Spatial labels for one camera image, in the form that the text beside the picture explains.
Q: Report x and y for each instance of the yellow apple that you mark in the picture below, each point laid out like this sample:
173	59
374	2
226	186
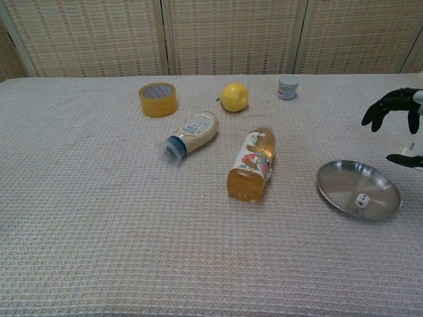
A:
234	97

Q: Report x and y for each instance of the small white jar grey lid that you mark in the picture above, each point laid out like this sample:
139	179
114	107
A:
287	89

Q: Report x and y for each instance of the white paper cup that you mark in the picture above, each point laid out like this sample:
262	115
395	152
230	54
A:
419	143

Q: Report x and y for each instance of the white dice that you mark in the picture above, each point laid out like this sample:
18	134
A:
361	201

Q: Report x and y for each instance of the woven bamboo screen panel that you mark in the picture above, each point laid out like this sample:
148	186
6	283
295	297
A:
10	59
415	59
357	36
234	36
89	36

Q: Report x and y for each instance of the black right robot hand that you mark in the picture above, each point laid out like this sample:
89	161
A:
393	99

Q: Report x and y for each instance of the yellow adhesive tape roll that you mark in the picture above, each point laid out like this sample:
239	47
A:
158	105

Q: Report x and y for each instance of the round steel plate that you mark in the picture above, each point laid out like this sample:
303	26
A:
343	181

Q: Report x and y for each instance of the sauce squeeze bottle blue cap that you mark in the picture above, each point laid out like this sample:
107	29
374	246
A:
198	132

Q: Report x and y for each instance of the amber drink bottle cartoon label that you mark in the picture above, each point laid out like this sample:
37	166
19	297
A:
252	158

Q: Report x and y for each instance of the white waffle tablecloth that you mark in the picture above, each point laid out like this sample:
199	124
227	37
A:
99	214

